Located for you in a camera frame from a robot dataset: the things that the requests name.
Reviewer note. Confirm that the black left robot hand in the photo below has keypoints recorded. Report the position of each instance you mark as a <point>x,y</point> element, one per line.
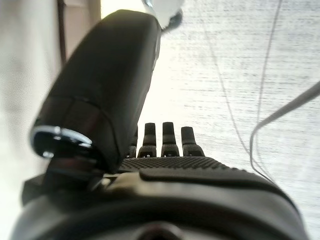
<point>175,200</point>

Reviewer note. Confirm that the bed with white bedding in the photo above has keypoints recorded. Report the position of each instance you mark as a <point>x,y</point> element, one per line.
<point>22,75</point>

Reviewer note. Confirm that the silver left robot leg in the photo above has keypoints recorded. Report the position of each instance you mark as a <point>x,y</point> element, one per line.
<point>165,10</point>

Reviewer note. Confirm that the beige upholstered bed frame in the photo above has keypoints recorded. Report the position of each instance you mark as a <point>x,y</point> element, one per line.
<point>80,15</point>

